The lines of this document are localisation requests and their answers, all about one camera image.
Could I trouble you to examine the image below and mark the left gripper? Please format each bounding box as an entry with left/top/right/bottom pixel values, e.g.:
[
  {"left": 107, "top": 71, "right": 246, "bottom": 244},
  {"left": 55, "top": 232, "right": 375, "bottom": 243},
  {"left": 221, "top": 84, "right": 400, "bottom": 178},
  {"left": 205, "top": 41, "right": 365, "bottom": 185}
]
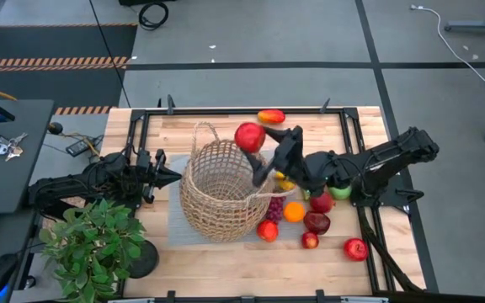
[{"left": 135, "top": 147, "right": 183, "bottom": 205}]

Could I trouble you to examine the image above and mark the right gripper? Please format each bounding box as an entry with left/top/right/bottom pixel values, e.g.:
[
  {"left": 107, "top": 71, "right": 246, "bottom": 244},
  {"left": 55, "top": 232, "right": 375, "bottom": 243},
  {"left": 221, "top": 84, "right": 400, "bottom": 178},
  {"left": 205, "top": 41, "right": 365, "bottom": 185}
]
[{"left": 243, "top": 125, "right": 311, "bottom": 188}]

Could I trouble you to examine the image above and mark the large crimson apple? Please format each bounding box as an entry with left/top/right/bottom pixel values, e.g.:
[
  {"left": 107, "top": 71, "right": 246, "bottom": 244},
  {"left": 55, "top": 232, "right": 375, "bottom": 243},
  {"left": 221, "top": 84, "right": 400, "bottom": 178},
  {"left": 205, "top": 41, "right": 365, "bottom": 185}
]
[{"left": 233, "top": 121, "right": 267, "bottom": 154}]

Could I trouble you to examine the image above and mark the red yellow mango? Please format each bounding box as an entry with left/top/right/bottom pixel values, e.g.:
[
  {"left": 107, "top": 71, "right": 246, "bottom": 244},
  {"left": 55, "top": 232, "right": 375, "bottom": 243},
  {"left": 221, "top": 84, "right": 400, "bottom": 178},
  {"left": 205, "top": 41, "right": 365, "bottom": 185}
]
[{"left": 257, "top": 109, "right": 286, "bottom": 125}]

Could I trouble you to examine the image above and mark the purple grape bunch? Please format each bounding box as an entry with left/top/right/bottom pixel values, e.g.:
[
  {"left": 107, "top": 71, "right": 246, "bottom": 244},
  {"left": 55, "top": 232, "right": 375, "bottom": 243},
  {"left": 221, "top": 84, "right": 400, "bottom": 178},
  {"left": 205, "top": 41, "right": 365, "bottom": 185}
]
[{"left": 265, "top": 195, "right": 286, "bottom": 224}]

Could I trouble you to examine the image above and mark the orange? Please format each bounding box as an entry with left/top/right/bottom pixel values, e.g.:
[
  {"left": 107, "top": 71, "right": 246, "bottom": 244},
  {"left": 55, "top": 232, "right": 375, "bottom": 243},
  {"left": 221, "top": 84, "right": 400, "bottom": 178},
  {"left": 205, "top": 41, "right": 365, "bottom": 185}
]
[{"left": 283, "top": 201, "right": 306, "bottom": 224}]

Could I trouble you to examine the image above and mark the woven wicker basket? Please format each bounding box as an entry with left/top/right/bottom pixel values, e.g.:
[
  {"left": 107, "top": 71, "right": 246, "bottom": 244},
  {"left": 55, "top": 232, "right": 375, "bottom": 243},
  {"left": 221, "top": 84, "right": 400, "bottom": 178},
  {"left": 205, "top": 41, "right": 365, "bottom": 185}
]
[{"left": 178, "top": 120, "right": 298, "bottom": 244}]

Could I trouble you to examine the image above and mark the bright green apple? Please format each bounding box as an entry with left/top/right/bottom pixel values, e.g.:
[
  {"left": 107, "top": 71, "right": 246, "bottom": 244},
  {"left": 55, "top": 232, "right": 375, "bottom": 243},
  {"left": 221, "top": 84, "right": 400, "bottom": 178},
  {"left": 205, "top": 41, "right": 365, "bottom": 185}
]
[{"left": 328, "top": 184, "right": 353, "bottom": 201}]

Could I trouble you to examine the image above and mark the dark maroon apple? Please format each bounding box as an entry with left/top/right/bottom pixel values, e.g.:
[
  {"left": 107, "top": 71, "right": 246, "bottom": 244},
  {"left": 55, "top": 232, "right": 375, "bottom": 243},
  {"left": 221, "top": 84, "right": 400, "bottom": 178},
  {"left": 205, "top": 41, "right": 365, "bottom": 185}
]
[{"left": 302, "top": 210, "right": 332, "bottom": 236}]

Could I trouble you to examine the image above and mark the small red apple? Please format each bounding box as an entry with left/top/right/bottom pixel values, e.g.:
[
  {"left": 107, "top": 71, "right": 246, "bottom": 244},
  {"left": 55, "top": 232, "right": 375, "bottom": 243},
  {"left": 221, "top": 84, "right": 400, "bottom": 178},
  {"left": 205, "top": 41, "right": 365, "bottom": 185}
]
[{"left": 301, "top": 231, "right": 320, "bottom": 250}]

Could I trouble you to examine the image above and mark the red apple with dark stem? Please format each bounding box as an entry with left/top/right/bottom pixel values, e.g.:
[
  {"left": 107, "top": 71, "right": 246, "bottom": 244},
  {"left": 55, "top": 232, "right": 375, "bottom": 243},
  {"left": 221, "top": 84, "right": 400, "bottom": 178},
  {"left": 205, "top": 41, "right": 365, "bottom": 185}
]
[{"left": 343, "top": 237, "right": 370, "bottom": 263}]

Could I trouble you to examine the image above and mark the potted green plant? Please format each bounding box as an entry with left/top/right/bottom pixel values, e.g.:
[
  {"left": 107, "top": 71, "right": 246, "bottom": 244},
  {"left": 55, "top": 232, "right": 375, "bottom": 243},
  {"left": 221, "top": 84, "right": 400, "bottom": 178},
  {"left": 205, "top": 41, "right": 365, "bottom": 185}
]
[{"left": 118, "top": 107, "right": 427, "bottom": 303}]

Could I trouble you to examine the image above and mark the grey woven placemat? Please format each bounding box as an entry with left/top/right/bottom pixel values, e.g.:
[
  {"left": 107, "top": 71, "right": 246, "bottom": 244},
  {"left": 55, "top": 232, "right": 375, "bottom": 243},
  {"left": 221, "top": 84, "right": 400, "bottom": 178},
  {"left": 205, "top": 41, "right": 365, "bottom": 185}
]
[{"left": 168, "top": 149, "right": 302, "bottom": 247}]

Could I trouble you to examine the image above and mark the black plant pot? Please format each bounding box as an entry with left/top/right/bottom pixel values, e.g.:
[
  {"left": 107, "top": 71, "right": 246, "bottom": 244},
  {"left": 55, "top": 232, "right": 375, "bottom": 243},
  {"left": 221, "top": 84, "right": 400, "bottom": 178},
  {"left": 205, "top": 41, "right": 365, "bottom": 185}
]
[{"left": 126, "top": 239, "right": 160, "bottom": 279}]

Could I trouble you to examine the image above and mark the black power adapter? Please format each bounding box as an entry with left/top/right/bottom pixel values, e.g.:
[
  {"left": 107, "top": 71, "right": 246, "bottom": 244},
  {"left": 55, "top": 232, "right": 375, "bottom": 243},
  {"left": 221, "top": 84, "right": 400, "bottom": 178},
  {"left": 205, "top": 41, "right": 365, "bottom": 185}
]
[{"left": 65, "top": 136, "right": 103, "bottom": 157}]

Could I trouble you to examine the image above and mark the green leafy plant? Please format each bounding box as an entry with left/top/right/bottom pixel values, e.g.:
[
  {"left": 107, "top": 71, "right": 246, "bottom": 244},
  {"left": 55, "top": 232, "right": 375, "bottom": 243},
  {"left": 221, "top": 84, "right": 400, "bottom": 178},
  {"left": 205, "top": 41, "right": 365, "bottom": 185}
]
[{"left": 38, "top": 198, "right": 147, "bottom": 303}]

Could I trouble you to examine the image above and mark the black side desk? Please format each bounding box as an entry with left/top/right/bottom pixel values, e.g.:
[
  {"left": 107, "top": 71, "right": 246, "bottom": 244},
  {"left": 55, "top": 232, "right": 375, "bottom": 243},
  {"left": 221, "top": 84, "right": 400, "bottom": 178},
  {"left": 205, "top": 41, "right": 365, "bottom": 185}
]
[{"left": 0, "top": 98, "right": 55, "bottom": 215}]

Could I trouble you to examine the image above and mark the key bunch with fob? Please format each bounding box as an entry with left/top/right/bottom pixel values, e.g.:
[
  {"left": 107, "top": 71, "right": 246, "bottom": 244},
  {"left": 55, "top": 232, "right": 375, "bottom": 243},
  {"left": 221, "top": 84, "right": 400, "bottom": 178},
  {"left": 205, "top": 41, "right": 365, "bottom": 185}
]
[{"left": 0, "top": 132, "right": 29, "bottom": 163}]

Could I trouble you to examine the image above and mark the dark grey low desk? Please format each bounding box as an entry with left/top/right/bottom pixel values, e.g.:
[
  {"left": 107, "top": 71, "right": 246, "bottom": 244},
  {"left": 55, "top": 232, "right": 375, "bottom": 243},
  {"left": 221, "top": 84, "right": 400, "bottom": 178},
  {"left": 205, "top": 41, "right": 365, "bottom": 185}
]
[{"left": 0, "top": 210, "right": 37, "bottom": 303}]

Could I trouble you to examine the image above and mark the black hazard striped floor mat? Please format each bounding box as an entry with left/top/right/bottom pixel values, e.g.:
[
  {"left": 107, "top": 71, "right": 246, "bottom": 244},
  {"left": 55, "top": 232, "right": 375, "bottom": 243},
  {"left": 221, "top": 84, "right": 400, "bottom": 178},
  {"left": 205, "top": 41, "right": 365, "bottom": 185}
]
[{"left": 0, "top": 23, "right": 138, "bottom": 115}]

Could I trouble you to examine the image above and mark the grey table leg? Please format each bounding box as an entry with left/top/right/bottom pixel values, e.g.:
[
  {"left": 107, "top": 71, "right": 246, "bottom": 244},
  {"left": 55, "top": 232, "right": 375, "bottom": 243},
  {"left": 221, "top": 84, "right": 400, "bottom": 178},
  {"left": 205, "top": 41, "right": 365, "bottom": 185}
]
[{"left": 443, "top": 0, "right": 485, "bottom": 34}]

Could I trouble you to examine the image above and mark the thin black floor cable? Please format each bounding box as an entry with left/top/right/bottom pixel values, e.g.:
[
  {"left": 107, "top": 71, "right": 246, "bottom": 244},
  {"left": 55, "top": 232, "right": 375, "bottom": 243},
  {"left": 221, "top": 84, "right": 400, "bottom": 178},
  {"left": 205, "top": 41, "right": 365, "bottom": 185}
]
[{"left": 88, "top": 0, "right": 132, "bottom": 109}]

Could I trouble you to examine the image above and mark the coiled black cable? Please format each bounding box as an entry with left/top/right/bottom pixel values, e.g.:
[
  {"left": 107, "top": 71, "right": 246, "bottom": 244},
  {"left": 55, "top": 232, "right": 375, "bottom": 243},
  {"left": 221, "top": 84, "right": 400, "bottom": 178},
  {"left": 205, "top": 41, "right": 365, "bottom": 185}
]
[{"left": 137, "top": 1, "right": 170, "bottom": 31}]

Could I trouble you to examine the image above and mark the black cable bundle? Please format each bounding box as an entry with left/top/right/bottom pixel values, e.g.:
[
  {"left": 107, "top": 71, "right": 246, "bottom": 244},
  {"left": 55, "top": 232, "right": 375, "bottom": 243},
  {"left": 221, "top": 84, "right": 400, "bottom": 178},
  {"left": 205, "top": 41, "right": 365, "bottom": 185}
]
[{"left": 358, "top": 205, "right": 424, "bottom": 294}]

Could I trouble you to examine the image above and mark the white bracket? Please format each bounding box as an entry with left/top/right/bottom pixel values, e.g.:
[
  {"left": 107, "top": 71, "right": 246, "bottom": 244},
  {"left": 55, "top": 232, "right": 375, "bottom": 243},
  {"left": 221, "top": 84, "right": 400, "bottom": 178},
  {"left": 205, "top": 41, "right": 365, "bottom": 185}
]
[{"left": 341, "top": 296, "right": 389, "bottom": 303}]

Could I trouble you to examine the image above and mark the white floor cable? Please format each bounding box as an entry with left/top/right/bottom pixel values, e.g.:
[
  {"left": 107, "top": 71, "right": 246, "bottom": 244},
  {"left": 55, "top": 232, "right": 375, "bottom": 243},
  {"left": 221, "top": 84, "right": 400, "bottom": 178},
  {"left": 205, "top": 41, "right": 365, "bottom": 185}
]
[{"left": 409, "top": 3, "right": 485, "bottom": 87}]

